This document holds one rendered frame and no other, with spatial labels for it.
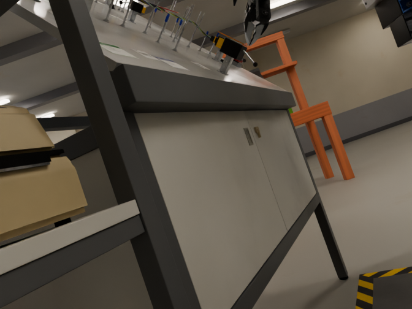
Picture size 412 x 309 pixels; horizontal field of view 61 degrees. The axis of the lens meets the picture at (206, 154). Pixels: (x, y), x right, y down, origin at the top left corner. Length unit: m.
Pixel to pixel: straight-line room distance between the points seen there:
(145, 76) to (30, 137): 0.22
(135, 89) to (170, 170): 0.16
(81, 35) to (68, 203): 0.23
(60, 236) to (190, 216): 0.32
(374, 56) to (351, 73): 0.87
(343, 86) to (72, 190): 11.12
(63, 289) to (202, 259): 0.28
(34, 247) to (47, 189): 0.09
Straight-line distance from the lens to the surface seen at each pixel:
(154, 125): 0.65
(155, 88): 0.62
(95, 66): 0.51
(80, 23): 0.54
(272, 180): 1.13
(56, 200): 0.44
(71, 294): 0.76
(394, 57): 12.23
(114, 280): 0.67
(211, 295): 0.67
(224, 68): 1.11
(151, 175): 0.59
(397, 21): 1.46
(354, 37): 11.96
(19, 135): 0.48
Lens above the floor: 0.67
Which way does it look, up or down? 2 degrees up
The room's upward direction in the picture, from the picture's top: 19 degrees counter-clockwise
